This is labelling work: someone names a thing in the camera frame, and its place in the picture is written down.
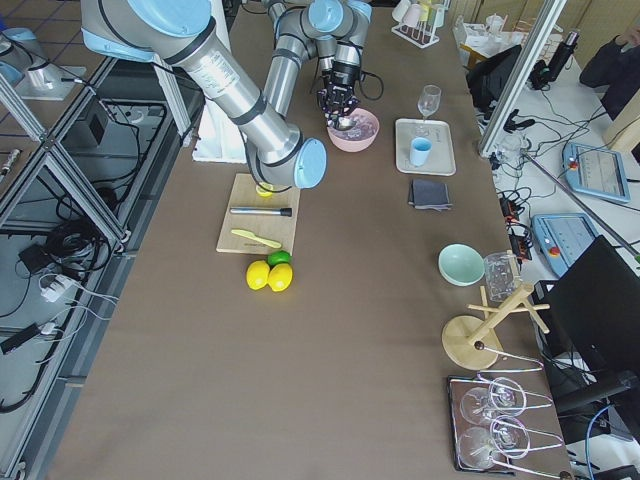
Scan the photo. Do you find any clear glass jar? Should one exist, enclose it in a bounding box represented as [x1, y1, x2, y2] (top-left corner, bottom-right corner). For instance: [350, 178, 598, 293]
[484, 250, 522, 302]

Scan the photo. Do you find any clear ice cubes pile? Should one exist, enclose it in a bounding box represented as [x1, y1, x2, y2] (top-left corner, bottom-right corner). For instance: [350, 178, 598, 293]
[344, 116, 377, 141]

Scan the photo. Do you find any lower lying wine glass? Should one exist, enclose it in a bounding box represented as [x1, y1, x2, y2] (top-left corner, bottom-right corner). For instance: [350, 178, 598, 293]
[457, 415, 531, 471]

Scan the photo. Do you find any halved lemon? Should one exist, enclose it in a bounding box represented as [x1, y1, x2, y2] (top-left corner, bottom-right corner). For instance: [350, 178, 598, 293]
[255, 183, 274, 198]

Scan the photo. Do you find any wooden cup tree stand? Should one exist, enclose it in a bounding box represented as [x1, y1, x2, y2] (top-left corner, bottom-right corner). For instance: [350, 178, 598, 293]
[441, 283, 550, 371]

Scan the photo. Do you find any pink bowl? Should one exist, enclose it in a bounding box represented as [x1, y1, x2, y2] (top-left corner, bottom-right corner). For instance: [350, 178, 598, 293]
[327, 108, 380, 153]

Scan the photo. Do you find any lower blue teach pendant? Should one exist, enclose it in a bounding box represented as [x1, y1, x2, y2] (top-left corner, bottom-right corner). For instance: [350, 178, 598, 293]
[531, 213, 599, 277]

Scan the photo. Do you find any upper blue teach pendant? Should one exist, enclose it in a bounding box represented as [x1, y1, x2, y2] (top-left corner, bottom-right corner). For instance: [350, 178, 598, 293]
[562, 142, 631, 204]

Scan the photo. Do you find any clear wine glass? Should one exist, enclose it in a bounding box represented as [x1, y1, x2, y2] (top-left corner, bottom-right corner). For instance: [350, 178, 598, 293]
[417, 85, 441, 120]

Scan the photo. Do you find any right yellow lemon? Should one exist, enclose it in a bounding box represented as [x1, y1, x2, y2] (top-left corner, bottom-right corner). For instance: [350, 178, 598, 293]
[268, 263, 293, 292]

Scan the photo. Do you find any light blue cup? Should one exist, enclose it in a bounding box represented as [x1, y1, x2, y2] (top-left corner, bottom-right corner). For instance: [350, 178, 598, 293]
[409, 137, 432, 167]

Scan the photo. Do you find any green lime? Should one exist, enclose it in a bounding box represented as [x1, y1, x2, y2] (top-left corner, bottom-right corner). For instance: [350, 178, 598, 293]
[266, 250, 291, 267]

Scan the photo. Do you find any upper lying wine glass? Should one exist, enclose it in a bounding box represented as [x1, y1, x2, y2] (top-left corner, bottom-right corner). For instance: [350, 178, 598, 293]
[460, 377, 527, 426]

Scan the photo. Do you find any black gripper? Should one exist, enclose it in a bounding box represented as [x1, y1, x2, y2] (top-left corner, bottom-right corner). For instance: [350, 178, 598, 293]
[317, 60, 361, 116]

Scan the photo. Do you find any yellow lemon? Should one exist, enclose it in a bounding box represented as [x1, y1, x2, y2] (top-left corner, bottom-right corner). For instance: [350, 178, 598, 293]
[245, 260, 271, 290]
[268, 263, 293, 292]

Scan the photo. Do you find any black monitor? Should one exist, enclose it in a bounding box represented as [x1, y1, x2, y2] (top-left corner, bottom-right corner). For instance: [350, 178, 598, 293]
[547, 236, 639, 373]

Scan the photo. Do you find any beige serving tray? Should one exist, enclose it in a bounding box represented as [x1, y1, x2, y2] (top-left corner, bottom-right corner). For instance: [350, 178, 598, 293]
[395, 118, 456, 176]

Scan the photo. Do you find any yellow-green plastic knife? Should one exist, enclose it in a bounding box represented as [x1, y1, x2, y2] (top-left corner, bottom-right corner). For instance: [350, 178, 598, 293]
[231, 229, 282, 249]

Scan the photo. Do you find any person in dark clothes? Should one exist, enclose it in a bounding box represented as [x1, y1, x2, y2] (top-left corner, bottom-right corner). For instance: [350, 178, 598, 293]
[579, 25, 639, 119]

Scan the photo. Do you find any wooden cutting board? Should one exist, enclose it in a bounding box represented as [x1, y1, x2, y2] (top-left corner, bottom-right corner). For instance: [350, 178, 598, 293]
[216, 173, 300, 255]

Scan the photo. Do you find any white wire cup rack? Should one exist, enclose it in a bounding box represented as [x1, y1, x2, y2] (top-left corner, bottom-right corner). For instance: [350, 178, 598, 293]
[391, 0, 450, 49]

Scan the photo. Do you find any aluminium frame post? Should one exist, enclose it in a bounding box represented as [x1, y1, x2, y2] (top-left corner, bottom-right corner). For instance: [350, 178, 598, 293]
[478, 0, 566, 159]

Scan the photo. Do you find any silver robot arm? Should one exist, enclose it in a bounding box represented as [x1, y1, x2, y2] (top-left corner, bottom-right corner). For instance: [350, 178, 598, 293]
[81, 1, 372, 189]

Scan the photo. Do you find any grey folded cloth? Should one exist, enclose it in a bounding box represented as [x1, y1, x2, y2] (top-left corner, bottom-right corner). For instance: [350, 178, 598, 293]
[408, 179, 452, 211]

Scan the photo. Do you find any left yellow lemon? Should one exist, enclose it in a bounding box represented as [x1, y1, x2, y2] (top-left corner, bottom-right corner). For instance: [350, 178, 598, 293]
[245, 260, 271, 290]

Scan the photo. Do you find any lying wine glass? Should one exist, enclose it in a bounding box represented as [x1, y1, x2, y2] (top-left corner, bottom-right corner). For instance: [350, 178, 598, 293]
[457, 415, 531, 471]
[460, 377, 527, 426]

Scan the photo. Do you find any blue teach pendant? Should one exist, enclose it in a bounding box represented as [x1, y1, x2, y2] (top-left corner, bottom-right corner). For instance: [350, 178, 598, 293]
[562, 142, 631, 204]
[531, 213, 599, 277]

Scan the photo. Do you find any black framed glass tray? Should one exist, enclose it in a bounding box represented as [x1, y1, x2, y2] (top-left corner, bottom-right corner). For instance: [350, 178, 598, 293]
[447, 377, 514, 477]

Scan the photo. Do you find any mint green bowl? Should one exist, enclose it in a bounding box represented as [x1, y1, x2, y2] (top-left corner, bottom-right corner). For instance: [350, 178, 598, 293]
[438, 244, 485, 286]

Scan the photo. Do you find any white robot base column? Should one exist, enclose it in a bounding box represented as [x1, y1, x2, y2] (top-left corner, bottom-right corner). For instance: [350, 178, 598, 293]
[192, 0, 269, 164]

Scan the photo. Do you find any silver metal ice scoop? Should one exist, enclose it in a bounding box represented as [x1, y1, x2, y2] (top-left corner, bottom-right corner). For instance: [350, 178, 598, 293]
[328, 114, 356, 131]

